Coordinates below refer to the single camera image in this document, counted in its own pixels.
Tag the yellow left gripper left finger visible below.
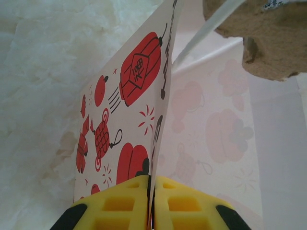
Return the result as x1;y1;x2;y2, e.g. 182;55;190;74
49;174;152;230

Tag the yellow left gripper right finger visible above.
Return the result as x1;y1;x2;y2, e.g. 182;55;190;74
153;176;255;230

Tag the white red printed paper bag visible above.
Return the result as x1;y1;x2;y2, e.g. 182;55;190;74
71;0;307;230

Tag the brown fuzzy plush item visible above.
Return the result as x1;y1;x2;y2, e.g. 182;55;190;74
202;0;307;83

